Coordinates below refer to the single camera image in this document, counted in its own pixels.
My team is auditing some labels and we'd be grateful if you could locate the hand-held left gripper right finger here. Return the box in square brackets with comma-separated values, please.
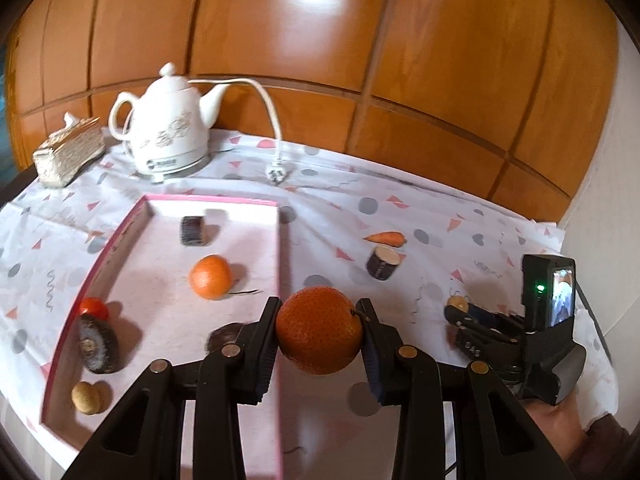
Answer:
[354, 297, 576, 480]

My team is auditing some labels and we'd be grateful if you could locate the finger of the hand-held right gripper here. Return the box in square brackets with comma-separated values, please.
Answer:
[444, 307, 521, 361]
[465, 304, 525, 332]

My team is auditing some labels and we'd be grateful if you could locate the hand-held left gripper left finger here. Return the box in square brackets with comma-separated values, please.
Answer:
[65, 296, 283, 480]

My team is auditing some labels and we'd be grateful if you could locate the large orange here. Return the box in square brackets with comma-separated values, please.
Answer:
[275, 286, 363, 376]

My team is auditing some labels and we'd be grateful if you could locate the small orange mandarin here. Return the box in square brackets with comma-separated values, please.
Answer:
[189, 255, 234, 301]

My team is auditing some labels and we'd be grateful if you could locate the dark sugarcane piece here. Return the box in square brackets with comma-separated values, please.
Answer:
[366, 245, 402, 281]
[180, 216, 208, 247]

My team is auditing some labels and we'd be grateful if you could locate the pink shallow tray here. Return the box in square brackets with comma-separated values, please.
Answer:
[40, 193, 286, 480]

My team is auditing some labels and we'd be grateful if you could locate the red tomato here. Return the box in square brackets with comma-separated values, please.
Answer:
[79, 297, 110, 322]

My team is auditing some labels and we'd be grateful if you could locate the small potato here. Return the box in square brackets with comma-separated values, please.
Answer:
[71, 381, 103, 416]

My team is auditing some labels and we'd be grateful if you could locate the person's right forearm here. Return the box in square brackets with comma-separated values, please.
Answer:
[565, 410, 636, 480]

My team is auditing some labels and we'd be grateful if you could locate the person's right hand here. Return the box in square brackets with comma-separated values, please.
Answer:
[522, 394, 593, 457]

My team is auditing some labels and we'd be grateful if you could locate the small carrot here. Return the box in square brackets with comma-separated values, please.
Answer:
[363, 231, 406, 248]

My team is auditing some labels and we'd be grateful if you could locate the white patterned tablecloth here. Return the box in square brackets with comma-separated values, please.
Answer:
[0, 127, 618, 480]

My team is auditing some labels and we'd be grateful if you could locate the white ceramic electric kettle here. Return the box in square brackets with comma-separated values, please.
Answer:
[108, 62, 232, 177]

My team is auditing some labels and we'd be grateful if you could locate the beige tissue box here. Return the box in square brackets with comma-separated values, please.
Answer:
[32, 112, 107, 188]

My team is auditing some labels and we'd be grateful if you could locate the dark display cabinet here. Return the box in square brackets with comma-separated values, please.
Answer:
[0, 45, 13, 181]

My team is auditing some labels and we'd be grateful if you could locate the white power cable with plug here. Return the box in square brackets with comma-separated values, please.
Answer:
[187, 77, 291, 187]

